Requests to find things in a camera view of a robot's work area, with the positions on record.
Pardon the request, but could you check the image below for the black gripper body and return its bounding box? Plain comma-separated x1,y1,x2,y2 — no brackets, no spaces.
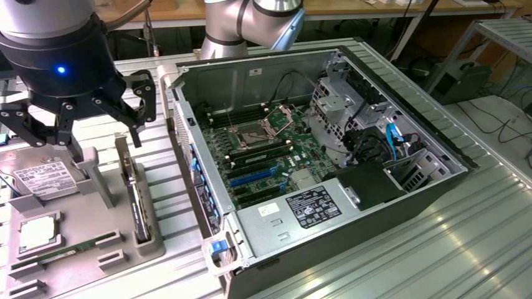
0,12,126,121

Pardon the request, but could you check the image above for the green graphics card with fan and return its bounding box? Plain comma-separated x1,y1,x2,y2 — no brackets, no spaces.
111,132,153,244

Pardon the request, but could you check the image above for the hard disk with blue rails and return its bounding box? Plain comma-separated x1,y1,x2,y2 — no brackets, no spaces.
0,133,79,202

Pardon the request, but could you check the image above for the wooden desk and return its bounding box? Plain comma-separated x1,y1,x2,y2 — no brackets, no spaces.
93,0,521,32

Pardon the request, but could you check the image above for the CPU socket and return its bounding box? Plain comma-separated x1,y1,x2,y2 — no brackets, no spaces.
230,123,275,151

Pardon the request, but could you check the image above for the grey parts rack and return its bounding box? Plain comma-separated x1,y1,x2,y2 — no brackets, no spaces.
0,146,167,299

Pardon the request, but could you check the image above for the RAM stick with white label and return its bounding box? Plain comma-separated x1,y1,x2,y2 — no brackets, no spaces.
230,143,291,166

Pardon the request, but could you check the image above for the metal socket cover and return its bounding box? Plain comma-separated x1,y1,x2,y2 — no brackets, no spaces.
262,104,294,138

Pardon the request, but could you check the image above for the silver CPU chip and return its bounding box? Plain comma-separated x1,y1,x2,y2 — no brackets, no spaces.
18,216,58,249

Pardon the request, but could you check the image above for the blue expansion slot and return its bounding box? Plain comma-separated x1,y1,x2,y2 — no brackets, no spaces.
227,164,279,188

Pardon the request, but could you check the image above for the green RAM stick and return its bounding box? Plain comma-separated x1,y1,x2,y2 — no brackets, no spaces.
38,235,109,265

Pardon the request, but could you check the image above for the long black expansion slot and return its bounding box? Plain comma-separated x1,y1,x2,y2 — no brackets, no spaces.
233,184,283,205

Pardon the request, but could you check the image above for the green motherboard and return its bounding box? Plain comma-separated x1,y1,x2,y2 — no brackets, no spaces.
198,102,338,210

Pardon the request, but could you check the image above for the silver disk bay cage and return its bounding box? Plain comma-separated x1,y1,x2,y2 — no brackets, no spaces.
309,52,399,163

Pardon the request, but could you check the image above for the blue case latch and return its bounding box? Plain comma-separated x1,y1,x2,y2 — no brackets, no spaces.
209,239,227,258

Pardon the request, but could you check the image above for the grey power supply unit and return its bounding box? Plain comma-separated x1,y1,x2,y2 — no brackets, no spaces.
233,183,362,260

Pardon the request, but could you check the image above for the black plastic shroud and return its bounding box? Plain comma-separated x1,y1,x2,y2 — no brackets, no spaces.
334,161,409,212

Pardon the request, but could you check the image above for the open black PC case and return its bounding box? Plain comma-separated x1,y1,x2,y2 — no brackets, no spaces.
155,36,478,299

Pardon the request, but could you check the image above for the metal slat shelf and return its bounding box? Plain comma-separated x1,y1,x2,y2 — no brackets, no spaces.
422,17,532,104

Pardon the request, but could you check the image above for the grey cable with metal plug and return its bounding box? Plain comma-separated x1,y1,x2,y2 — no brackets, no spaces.
142,0,162,58

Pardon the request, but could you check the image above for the grey hose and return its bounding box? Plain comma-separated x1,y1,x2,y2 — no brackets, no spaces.
98,0,150,32

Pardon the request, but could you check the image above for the black looped wire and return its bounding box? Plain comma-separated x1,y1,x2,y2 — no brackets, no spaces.
267,71,317,107

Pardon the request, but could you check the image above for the black power wire bundle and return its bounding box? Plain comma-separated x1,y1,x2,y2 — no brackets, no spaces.
342,128,389,166

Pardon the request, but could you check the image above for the blue wire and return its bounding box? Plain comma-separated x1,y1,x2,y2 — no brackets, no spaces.
383,122,405,163

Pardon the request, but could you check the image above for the black box with handle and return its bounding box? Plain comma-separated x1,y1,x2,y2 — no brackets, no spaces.
431,61,493,106

